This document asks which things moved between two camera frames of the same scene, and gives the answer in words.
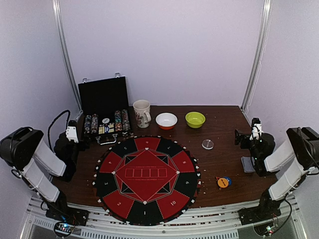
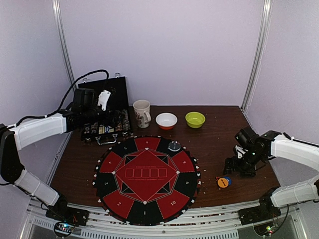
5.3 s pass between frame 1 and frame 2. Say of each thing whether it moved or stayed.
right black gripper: moved
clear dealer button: moved
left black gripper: moved
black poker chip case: stayed
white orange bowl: stayed
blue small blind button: stayed
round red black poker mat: stayed
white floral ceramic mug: stayed
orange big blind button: stayed
